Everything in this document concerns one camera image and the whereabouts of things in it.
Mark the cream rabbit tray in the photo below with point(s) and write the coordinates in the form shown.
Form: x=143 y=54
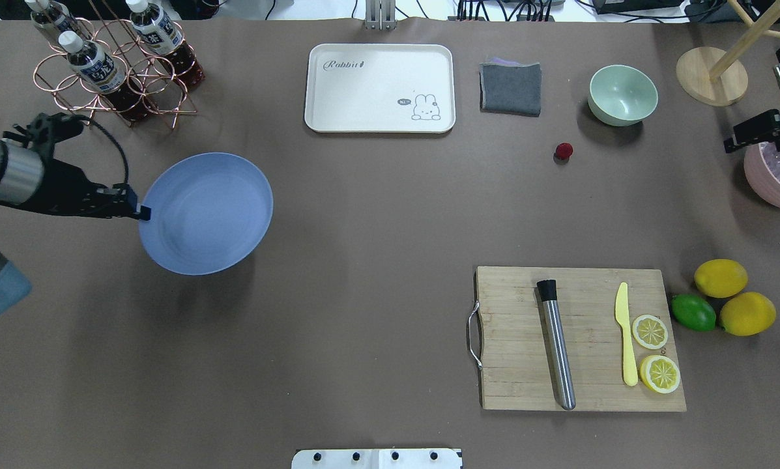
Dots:
x=380 y=88

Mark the lemon half upper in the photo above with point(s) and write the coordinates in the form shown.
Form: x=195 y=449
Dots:
x=660 y=374

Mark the copper wire bottle rack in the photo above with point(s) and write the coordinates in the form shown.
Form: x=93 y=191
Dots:
x=128 y=58

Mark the drink bottle lower left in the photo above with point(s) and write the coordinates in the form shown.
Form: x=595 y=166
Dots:
x=52 y=18

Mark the wooden mug tree stand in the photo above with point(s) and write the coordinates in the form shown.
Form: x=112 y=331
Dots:
x=716 y=77

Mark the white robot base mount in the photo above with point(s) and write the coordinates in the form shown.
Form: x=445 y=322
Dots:
x=379 y=458

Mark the yellow lemon upper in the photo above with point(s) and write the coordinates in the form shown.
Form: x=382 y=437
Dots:
x=749 y=313

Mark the yellow lemon lower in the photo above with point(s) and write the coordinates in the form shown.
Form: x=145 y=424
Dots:
x=720 y=278

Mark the lemon slice lower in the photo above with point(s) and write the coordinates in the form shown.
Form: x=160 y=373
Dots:
x=650 y=332

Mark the green bowl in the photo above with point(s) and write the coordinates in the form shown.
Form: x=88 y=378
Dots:
x=620 y=95

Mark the blue round plate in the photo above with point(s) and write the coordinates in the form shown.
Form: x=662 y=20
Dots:
x=208 y=212

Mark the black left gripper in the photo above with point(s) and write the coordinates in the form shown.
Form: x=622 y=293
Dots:
x=64 y=187

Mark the drink bottle lower right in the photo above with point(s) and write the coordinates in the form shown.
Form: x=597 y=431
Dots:
x=99 y=70

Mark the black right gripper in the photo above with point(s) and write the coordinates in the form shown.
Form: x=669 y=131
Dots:
x=758 y=132

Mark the steel muddler black tip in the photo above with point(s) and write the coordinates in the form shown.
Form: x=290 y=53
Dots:
x=558 y=354

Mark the yellow plastic knife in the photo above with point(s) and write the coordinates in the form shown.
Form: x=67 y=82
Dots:
x=622 y=318

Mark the green lime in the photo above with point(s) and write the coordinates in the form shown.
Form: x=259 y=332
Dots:
x=693 y=312

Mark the drink bottle top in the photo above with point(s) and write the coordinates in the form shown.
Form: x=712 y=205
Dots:
x=161 y=37

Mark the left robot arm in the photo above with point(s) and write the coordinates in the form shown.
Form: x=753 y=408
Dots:
x=32 y=180

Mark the drink bottle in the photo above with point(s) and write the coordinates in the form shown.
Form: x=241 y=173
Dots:
x=161 y=37
x=99 y=70
x=52 y=18

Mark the yellow lemon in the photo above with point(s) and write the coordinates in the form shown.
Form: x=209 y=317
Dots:
x=720 y=278
x=749 y=313

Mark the pink bowl with ice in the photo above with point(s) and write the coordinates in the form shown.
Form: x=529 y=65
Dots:
x=762 y=170

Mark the red strawberry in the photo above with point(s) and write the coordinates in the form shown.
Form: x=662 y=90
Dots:
x=563 y=152

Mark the wooden cutting board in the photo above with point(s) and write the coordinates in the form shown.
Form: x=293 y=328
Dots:
x=516 y=371

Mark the grey folded cloth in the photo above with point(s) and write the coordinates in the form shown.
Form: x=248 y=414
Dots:
x=511 y=87

